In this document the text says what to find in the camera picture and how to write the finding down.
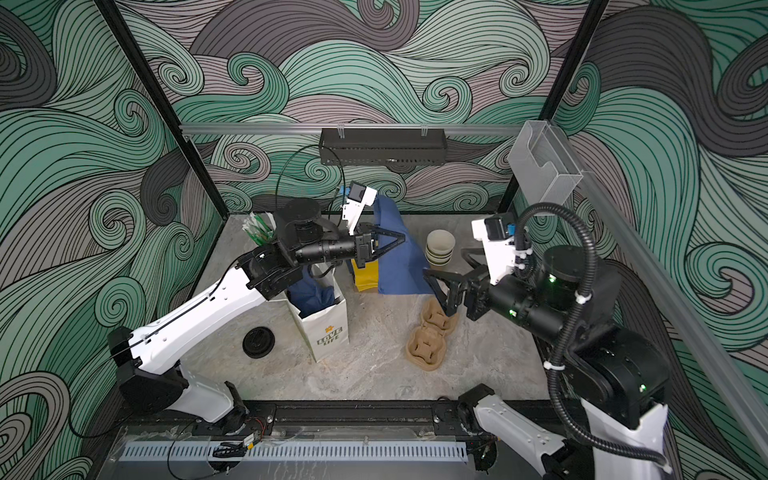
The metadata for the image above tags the black coffee cup lid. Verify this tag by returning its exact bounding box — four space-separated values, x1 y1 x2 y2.
242 326 275 359

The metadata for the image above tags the black enclosure corner post left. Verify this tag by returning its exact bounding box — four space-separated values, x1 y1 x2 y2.
94 0 229 220

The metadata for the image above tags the stack of paper cups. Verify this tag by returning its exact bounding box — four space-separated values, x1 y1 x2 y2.
425 229 456 267

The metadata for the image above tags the grey aluminium rail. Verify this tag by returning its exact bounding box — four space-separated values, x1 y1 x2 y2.
179 122 522 137

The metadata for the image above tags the black enclosure corner post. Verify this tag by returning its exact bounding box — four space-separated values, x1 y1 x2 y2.
498 1 608 213
94 0 229 220

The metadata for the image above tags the dark blue paper napkin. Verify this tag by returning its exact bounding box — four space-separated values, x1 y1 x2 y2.
286 267 336 318

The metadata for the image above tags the white paper takeout bag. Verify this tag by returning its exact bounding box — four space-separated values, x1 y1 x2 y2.
286 273 349 362

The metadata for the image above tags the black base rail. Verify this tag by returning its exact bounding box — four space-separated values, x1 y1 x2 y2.
119 398 481 430

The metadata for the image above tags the brown pulp cup carrier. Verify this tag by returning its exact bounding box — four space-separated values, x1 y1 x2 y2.
405 298 460 371

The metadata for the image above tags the bundle of wrapped straws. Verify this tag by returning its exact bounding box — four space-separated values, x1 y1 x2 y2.
242 212 276 246

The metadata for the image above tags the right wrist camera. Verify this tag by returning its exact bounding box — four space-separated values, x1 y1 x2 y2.
471 212 533 285

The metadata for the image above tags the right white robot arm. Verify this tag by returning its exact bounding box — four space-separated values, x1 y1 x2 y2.
424 202 673 479

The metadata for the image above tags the yellow paper napkin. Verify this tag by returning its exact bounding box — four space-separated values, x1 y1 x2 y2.
351 261 379 292

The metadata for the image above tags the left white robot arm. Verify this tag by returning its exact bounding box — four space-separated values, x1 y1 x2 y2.
108 198 405 433

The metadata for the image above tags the clear acrylic wall holder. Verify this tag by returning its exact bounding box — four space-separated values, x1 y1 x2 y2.
505 120 583 212

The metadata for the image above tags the black enclosure corner post right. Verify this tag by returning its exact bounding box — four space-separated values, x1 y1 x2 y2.
498 1 608 213

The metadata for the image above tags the black wall-mounted tray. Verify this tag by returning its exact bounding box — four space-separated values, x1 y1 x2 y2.
319 127 448 167

